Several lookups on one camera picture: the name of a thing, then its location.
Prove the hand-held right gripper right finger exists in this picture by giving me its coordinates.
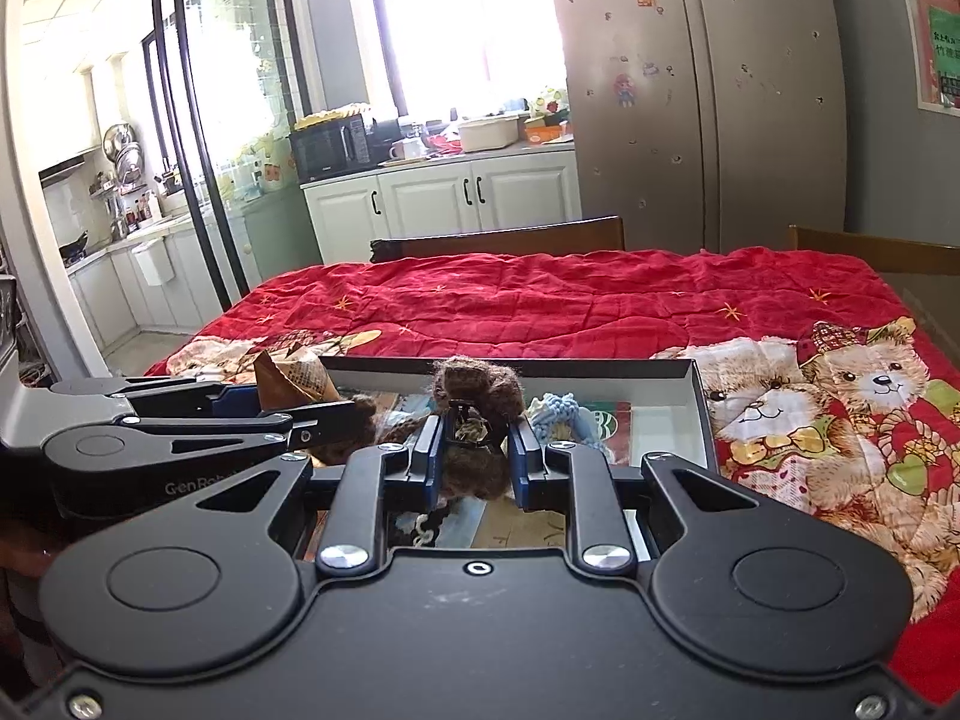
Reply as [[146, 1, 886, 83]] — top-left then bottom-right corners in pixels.
[[508, 418, 790, 573]]

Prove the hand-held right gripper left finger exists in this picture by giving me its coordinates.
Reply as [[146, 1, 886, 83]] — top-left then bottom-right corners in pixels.
[[184, 414, 445, 576]]

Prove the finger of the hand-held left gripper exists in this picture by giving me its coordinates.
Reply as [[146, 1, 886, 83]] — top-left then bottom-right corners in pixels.
[[127, 400, 359, 462], [49, 379, 265, 421]]

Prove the brown pyramid snack packet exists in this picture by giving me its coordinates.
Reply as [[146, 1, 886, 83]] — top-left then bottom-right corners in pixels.
[[253, 345, 342, 413]]

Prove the light blue crochet scrunchie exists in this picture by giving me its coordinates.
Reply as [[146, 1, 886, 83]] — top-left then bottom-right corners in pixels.
[[525, 394, 593, 440]]

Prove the brown fuzzy hair clip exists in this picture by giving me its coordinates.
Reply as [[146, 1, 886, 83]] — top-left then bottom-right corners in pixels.
[[431, 356, 526, 503]]

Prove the black shallow box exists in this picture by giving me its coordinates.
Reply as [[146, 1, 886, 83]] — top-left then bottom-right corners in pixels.
[[296, 356, 722, 563]]

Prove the white hanging bin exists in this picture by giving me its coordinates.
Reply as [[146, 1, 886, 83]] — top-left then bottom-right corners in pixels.
[[131, 238, 175, 286]]

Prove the red bear-print blanket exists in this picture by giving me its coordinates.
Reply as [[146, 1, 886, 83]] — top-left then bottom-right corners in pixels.
[[142, 246, 960, 706]]

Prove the white kitchen cabinet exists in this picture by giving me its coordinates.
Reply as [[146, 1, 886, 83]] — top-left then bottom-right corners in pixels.
[[300, 142, 582, 267]]

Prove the black microwave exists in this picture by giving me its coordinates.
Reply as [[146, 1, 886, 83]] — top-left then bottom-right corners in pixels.
[[289, 114, 372, 182]]

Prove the sliding glass door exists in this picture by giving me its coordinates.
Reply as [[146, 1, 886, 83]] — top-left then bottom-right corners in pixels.
[[22, 0, 316, 301]]

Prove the white storage container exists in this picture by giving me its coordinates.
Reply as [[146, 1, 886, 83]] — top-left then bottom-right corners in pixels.
[[457, 116, 520, 152]]

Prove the grey refrigerator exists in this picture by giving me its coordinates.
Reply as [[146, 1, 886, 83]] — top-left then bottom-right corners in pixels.
[[540, 0, 860, 256]]

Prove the bright window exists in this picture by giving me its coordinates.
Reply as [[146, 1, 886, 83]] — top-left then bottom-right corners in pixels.
[[367, 0, 563, 121]]

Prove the green red wall poster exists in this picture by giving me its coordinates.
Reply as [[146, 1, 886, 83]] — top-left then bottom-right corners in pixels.
[[911, 0, 960, 117]]

